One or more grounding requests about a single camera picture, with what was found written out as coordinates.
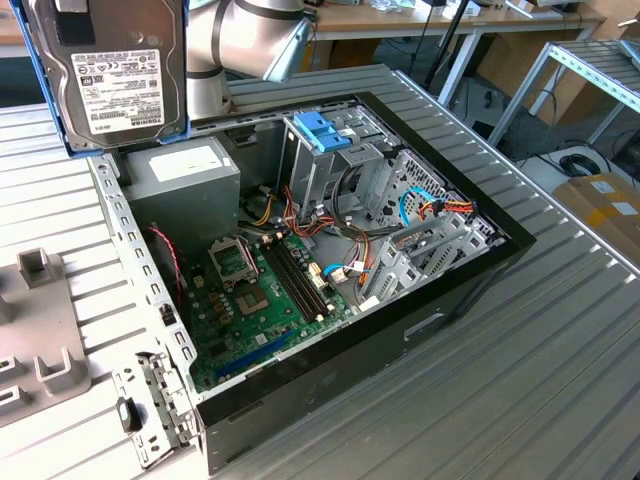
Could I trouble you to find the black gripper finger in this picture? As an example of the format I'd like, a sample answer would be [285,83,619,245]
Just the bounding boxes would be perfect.
[54,8,97,47]

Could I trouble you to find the hard disk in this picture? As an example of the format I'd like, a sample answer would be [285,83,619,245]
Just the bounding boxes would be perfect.
[9,0,193,160]

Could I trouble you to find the metal disk bay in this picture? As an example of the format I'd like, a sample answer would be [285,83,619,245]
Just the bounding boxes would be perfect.
[357,214,504,314]

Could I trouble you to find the grey power supply unit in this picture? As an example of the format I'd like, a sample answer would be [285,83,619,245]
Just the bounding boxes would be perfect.
[122,135,242,254]

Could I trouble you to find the blue plastic bay latch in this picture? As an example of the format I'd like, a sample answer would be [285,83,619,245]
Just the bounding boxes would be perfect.
[293,110,355,155]

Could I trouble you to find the metal socket cover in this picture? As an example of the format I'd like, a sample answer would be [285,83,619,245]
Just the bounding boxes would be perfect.
[206,236,260,294]

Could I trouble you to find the grey parts rack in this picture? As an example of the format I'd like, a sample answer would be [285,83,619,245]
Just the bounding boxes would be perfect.
[0,247,93,430]

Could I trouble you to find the CPU socket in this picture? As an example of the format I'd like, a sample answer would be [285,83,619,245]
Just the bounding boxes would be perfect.
[233,283,275,318]

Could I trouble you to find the black RAM slot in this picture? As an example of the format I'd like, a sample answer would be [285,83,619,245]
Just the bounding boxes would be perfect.
[280,239,333,315]
[274,240,326,318]
[267,242,319,322]
[261,243,312,324]

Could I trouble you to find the white board connector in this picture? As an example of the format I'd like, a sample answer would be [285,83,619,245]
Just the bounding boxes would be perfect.
[307,261,330,292]

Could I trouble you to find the green motherboard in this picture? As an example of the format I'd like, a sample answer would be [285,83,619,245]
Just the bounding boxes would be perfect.
[182,232,355,396]

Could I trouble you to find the blue expansion slot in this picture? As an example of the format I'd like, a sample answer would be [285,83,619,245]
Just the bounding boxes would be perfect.
[213,327,295,382]

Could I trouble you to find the perforated metal drive cage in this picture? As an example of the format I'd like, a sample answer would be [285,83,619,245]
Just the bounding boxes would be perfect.
[364,148,454,229]

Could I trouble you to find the black tripod pole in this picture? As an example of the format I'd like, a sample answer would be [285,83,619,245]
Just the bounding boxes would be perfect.
[423,0,474,87]

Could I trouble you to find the black retainer latch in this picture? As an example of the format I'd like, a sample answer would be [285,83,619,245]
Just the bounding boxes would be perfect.
[114,396,145,434]

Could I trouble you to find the black grey PC case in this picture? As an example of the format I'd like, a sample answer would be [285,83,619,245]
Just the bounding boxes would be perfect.
[87,91,537,476]

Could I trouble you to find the large brown cardboard box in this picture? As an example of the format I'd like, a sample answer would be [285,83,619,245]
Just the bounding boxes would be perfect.
[474,29,599,126]

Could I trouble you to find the metal slat rack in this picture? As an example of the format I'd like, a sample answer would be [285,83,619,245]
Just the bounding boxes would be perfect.
[487,37,640,149]

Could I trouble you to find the cardboard box with labels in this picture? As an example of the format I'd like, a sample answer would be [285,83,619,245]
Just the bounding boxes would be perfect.
[551,172,640,269]

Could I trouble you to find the red black twisted wire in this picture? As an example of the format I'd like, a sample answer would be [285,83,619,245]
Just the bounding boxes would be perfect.
[147,225,185,307]

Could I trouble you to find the yellow black wire bundle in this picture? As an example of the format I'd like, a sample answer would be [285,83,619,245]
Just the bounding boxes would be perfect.
[238,192,277,230]

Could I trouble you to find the multicoloured wire bundle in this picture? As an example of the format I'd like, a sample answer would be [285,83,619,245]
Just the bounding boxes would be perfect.
[280,183,375,301]

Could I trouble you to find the blue wire white plug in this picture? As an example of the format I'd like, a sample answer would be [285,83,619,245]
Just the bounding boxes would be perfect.
[322,263,352,285]

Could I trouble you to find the blue data wire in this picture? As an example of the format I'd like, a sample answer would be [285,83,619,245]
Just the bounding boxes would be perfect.
[398,185,432,236]

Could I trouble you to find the metal card retainer bracket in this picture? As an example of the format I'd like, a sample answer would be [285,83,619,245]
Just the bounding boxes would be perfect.
[109,349,202,470]

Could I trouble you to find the red yellow power wire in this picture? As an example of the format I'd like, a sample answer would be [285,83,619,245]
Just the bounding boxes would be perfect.
[418,197,480,220]

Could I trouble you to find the wooden desk white frame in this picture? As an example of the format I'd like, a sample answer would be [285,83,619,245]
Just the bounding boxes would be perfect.
[299,0,609,109]

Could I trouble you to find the black cable coil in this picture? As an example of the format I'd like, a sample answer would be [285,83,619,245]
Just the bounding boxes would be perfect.
[558,152,612,180]

